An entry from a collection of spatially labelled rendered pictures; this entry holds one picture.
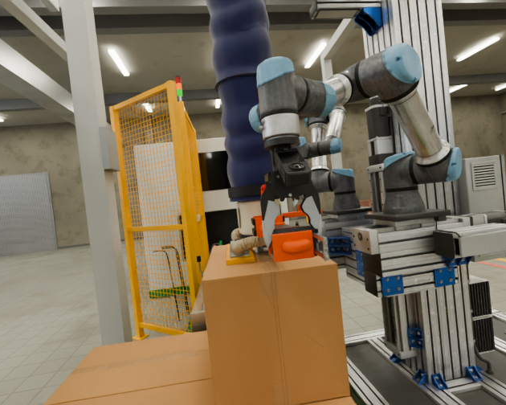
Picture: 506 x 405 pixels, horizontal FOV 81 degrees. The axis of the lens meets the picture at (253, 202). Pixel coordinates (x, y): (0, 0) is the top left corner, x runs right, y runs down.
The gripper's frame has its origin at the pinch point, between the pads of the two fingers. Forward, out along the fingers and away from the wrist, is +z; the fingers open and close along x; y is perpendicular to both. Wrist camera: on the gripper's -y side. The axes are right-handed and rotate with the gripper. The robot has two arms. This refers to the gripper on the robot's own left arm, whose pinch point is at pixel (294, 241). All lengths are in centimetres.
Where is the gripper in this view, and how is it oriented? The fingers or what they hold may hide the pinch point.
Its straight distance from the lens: 58.0
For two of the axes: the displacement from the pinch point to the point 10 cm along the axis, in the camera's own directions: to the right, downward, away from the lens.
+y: -0.8, -0.1, 10.0
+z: 1.0, 9.9, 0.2
